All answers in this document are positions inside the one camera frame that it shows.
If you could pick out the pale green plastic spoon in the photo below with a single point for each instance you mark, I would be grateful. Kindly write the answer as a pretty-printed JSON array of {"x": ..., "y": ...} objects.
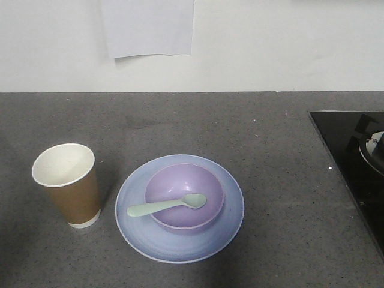
[{"x": 193, "y": 201}]

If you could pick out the brown paper cup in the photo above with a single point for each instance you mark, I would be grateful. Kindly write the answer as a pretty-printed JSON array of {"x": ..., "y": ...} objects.
[{"x": 67, "y": 173}]

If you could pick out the light blue plate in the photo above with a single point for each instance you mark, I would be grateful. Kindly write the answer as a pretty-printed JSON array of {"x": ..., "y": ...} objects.
[{"x": 166, "y": 245}]

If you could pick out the white paper sheet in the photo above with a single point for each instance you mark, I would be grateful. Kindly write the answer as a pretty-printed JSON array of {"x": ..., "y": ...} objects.
[{"x": 136, "y": 28}]

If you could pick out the black induction cooktop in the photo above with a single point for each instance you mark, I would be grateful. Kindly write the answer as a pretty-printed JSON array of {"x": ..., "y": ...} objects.
[{"x": 354, "y": 139}]

